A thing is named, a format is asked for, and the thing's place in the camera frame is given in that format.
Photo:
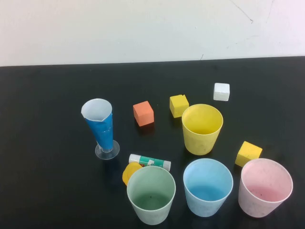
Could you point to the yellow plastic cup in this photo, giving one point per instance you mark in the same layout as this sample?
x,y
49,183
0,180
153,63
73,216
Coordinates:
x,y
201,140

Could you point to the green plastic cup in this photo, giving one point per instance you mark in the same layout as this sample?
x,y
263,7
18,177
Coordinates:
x,y
150,212

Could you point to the pink plastic cup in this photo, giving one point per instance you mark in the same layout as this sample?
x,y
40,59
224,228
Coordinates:
x,y
259,202

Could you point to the orange foam cube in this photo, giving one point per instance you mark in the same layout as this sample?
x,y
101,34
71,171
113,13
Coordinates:
x,y
143,113

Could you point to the yellow foam cube notched corner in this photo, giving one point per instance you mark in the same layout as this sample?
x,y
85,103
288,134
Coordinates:
x,y
178,106

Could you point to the white green glue stick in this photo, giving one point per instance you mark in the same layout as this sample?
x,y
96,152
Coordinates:
x,y
152,161

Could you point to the tall measuring cup blue paper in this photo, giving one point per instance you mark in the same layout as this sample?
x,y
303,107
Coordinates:
x,y
101,128

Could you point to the yellow rubber duck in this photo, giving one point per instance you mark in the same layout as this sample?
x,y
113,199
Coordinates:
x,y
128,173

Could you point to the white foam cube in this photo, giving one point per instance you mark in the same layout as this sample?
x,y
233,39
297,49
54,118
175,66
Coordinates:
x,y
221,91

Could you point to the yellow foam cube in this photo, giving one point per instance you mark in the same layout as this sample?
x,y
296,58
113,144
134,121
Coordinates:
x,y
247,153

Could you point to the light blue plastic cup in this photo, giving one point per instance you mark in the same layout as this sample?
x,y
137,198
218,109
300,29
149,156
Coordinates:
x,y
205,205

